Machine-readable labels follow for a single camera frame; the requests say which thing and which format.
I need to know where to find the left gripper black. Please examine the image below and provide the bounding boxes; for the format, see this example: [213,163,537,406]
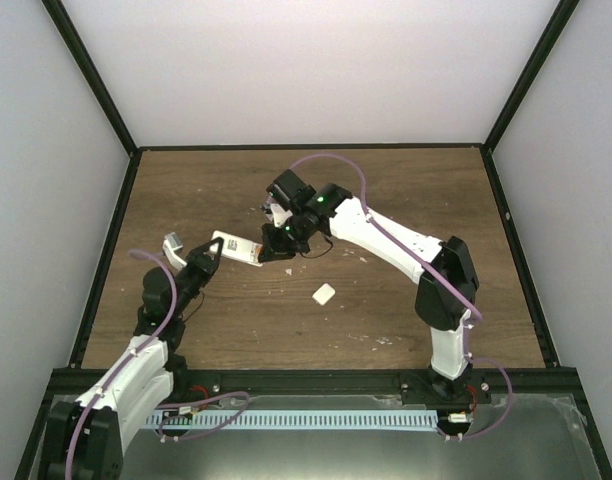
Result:
[171,238,224,318]

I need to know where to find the white remote control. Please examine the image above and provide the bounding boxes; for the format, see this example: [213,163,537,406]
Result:
[212,230,262,267]

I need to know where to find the white battery cover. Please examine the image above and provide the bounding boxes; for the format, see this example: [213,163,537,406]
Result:
[312,283,336,306]

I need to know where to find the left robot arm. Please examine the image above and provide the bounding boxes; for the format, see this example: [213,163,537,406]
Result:
[38,233,224,479]

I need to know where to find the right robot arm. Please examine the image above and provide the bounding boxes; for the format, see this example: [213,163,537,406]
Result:
[257,169,482,403]

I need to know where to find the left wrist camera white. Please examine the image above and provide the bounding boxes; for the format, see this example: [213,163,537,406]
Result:
[162,232,187,271]

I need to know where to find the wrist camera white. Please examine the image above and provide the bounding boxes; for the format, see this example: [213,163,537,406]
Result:
[260,198,292,228]
[162,232,187,271]

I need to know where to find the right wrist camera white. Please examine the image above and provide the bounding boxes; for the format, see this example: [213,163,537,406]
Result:
[260,198,292,228]

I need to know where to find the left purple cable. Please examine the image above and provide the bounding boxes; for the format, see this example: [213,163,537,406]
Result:
[64,248,251,480]

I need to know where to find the purple cable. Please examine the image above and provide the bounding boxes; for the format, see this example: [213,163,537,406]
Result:
[64,248,251,480]
[288,153,514,442]

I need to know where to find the light blue cable duct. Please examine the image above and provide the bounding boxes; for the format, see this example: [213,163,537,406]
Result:
[142,410,438,432]

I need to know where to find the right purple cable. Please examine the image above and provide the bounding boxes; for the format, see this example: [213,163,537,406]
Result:
[288,153,514,442]

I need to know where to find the black aluminium frame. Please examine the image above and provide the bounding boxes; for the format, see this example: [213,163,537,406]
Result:
[13,0,612,480]

